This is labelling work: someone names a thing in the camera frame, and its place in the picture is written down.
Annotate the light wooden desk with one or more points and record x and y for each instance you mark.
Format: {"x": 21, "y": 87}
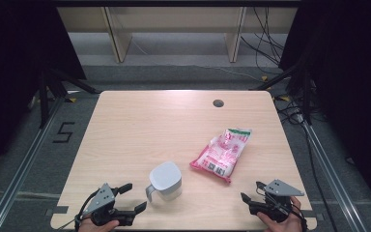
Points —
{"x": 174, "y": 19}

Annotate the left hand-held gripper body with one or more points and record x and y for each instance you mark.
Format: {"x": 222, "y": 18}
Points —
{"x": 104, "y": 199}

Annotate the person's left hand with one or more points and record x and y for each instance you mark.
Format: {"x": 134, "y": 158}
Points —
{"x": 93, "y": 228}

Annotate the black metal stand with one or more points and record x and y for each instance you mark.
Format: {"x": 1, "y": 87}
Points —
{"x": 306, "y": 96}
{"x": 44, "y": 103}

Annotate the aluminium floor rail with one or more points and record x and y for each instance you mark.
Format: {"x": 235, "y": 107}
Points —
{"x": 331, "y": 167}
{"x": 22, "y": 167}

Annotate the person's right hand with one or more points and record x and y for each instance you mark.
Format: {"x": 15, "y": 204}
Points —
{"x": 285, "y": 226}

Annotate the pink and white plastic bag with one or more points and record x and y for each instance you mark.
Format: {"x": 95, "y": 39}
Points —
{"x": 220, "y": 151}

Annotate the yellow tape piece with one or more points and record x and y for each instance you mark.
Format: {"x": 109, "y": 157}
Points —
{"x": 284, "y": 98}
{"x": 264, "y": 78}
{"x": 72, "y": 100}

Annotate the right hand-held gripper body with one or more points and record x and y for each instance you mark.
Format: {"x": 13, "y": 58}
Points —
{"x": 278, "y": 193}

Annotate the black curtain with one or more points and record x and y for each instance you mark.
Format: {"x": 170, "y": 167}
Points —
{"x": 13, "y": 64}
{"x": 351, "y": 80}

